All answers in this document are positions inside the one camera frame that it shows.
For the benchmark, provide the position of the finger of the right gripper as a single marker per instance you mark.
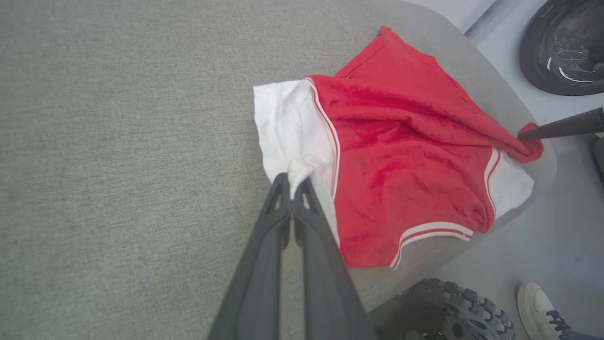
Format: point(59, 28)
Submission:
point(575, 125)

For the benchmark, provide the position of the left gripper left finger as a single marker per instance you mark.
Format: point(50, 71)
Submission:
point(259, 283)

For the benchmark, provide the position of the black treaded robot wheel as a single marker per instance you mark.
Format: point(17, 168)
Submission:
point(453, 311)

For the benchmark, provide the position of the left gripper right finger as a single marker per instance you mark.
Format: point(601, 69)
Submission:
point(325, 283)

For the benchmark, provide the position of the white sneaker shoe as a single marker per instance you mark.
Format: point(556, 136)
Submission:
point(533, 307)

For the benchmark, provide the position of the red and white garment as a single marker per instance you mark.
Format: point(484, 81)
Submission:
point(401, 156)

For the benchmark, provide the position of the grey fabric sofa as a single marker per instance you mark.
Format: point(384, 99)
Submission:
point(118, 141)

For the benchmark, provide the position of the black washing machine door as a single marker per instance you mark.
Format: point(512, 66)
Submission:
point(566, 47)

